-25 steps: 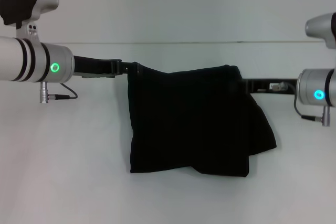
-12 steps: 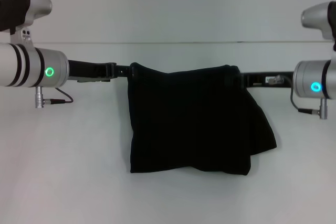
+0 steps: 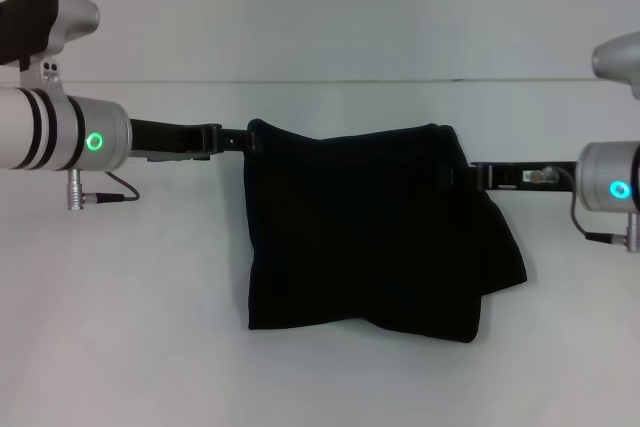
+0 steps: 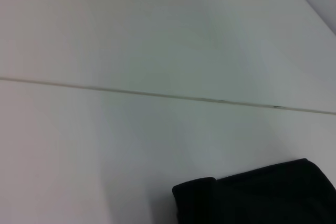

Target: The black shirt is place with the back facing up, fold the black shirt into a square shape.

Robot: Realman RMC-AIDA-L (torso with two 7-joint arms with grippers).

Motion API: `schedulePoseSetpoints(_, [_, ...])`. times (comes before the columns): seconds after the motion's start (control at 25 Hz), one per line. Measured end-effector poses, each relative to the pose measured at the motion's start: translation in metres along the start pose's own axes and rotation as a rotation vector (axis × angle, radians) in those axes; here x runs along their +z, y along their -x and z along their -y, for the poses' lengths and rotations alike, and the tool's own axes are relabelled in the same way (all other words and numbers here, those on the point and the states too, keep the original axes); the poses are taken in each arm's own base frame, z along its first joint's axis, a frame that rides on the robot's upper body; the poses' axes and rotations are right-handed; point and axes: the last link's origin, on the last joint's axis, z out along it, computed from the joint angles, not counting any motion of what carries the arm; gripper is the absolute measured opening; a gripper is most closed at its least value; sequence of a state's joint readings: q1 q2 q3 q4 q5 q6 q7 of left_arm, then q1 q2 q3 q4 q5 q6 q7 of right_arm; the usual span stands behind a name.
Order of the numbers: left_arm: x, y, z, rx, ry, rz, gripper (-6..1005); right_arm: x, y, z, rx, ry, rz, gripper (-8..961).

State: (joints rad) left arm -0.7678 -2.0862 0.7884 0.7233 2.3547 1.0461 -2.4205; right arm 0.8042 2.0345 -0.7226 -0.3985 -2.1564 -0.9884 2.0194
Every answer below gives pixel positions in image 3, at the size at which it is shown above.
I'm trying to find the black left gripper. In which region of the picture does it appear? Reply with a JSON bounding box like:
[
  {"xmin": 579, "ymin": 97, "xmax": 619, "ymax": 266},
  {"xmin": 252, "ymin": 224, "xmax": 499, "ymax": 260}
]
[{"xmin": 129, "ymin": 118, "xmax": 264, "ymax": 163}]

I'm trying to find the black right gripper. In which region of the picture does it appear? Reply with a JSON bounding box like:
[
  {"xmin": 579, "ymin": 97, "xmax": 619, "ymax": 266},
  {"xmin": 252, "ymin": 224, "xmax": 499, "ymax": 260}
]
[{"xmin": 433, "ymin": 160, "xmax": 579, "ymax": 195}]

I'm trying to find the black T-shirt with FREE print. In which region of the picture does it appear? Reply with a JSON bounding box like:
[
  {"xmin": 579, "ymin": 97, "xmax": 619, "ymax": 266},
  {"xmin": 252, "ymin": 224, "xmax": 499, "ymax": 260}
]
[{"xmin": 243, "ymin": 117, "xmax": 529, "ymax": 346}]

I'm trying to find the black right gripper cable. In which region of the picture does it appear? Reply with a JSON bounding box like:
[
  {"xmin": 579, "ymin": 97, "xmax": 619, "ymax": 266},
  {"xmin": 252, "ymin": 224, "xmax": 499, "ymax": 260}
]
[{"xmin": 555, "ymin": 164, "xmax": 640, "ymax": 251}]

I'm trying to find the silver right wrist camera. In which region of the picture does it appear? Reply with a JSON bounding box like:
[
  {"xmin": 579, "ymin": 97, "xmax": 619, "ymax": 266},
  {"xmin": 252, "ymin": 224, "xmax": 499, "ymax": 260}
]
[{"xmin": 591, "ymin": 31, "xmax": 640, "ymax": 101}]

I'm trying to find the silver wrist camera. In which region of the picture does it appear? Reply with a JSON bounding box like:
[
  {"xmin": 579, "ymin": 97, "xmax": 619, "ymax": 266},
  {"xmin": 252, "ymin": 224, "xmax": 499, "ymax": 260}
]
[
  {"xmin": 0, "ymin": 0, "xmax": 101, "ymax": 99},
  {"xmin": 591, "ymin": 31, "xmax": 640, "ymax": 101}
]

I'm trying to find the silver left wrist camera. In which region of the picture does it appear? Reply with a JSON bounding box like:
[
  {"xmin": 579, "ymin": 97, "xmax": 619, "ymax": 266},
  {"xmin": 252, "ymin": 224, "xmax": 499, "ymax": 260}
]
[{"xmin": 0, "ymin": 0, "xmax": 101, "ymax": 99}]

